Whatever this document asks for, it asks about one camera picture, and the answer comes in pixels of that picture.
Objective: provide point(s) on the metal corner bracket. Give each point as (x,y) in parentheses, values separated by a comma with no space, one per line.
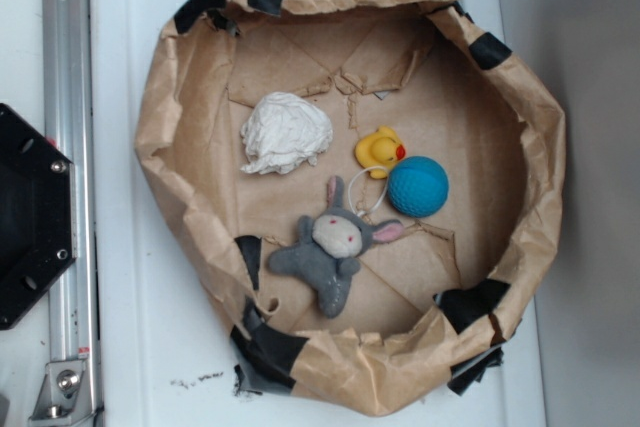
(64,398)

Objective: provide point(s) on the white plastic tray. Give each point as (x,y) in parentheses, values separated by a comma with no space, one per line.
(166,360)

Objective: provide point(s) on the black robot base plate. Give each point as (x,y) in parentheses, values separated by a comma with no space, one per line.
(37,243)

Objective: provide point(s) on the brown paper bag bin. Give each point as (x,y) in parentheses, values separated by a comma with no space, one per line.
(431,308)

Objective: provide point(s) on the white paper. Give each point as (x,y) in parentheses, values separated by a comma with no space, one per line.
(284,131)

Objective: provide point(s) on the grey plush bunny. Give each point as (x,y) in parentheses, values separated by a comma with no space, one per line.
(326,254)

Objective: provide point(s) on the blue dimpled ball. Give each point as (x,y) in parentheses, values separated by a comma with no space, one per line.
(418,187)

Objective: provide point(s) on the yellow rubber duck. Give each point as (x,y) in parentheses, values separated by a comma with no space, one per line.
(380,152)

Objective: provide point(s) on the aluminium rail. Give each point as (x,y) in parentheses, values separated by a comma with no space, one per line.
(73,299)

